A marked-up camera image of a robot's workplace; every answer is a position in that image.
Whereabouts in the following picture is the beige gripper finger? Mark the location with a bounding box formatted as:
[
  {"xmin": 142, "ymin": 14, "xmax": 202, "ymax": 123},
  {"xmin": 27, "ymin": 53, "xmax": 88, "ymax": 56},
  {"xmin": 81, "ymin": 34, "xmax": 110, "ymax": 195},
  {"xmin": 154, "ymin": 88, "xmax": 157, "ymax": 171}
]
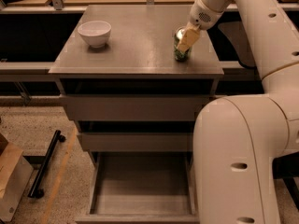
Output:
[{"xmin": 177, "ymin": 22, "xmax": 200, "ymax": 52}]

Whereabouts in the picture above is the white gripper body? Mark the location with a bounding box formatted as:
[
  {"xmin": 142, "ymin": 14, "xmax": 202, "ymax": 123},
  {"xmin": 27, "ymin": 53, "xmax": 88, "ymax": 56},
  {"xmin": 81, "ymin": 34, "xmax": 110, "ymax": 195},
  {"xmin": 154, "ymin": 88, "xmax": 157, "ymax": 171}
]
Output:
[{"xmin": 189, "ymin": 0, "xmax": 222, "ymax": 30}]

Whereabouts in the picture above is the green soda can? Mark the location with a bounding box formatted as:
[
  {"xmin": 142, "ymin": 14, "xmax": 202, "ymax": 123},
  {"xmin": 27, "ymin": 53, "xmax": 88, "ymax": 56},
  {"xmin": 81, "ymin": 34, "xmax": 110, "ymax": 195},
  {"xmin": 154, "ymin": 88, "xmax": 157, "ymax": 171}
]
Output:
[{"xmin": 174, "ymin": 27, "xmax": 192, "ymax": 62}]

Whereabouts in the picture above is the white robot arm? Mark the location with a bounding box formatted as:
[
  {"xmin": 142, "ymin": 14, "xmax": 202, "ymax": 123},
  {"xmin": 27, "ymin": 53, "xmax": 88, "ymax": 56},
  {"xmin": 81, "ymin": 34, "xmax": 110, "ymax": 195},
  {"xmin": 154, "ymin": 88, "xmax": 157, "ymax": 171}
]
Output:
[{"xmin": 178, "ymin": 0, "xmax": 299, "ymax": 224}]

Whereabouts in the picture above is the grey drawer cabinet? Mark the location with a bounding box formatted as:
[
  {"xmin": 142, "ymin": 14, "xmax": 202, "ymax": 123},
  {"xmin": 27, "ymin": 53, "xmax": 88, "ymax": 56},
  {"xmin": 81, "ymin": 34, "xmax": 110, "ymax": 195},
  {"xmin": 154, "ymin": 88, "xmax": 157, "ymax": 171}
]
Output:
[{"xmin": 50, "ymin": 5, "xmax": 223, "ymax": 224}]

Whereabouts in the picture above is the grey top drawer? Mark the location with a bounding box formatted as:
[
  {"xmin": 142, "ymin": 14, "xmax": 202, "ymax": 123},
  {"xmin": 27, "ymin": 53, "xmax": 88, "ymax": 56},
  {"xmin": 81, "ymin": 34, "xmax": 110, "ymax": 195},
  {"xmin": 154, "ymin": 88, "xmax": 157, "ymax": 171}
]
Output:
[{"xmin": 61, "ymin": 78, "xmax": 214, "ymax": 121}]

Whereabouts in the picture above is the grey middle drawer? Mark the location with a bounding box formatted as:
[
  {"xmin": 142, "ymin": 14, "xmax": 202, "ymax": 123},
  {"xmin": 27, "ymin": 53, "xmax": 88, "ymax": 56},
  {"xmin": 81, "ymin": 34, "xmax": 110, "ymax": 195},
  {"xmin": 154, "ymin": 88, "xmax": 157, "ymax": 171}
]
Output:
[{"xmin": 78, "ymin": 121, "xmax": 194, "ymax": 152}]

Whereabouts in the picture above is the grey open bottom drawer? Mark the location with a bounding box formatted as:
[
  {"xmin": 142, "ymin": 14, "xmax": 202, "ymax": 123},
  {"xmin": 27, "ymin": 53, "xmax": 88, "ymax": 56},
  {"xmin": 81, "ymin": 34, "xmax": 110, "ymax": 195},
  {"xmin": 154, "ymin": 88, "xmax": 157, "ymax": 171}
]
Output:
[{"xmin": 76, "ymin": 152, "xmax": 199, "ymax": 224}]

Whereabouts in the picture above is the black office chair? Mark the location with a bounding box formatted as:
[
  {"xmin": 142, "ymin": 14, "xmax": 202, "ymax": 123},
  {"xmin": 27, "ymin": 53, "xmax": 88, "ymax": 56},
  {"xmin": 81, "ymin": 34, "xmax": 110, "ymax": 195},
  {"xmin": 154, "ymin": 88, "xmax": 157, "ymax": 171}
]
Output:
[{"xmin": 218, "ymin": 21, "xmax": 256, "ymax": 69}]

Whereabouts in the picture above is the white ceramic bowl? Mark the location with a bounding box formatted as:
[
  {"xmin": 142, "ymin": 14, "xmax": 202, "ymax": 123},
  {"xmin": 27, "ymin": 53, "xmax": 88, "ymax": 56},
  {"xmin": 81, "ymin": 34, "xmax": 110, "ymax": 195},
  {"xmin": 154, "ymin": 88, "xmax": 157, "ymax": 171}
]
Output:
[{"xmin": 78, "ymin": 21, "xmax": 111, "ymax": 48}]

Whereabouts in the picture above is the black table leg with casters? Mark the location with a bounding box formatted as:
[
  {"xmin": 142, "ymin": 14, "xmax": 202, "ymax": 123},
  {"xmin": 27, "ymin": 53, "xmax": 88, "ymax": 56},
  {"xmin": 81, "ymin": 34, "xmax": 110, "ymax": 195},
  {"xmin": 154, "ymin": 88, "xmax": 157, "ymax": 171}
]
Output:
[{"xmin": 25, "ymin": 130, "xmax": 66, "ymax": 199}]

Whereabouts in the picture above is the wooden box on floor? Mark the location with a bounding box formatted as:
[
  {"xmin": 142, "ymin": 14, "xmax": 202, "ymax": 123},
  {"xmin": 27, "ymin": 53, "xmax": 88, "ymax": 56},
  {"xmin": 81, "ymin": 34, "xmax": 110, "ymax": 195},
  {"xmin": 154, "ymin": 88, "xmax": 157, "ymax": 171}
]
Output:
[{"xmin": 0, "ymin": 134, "xmax": 33, "ymax": 221}]

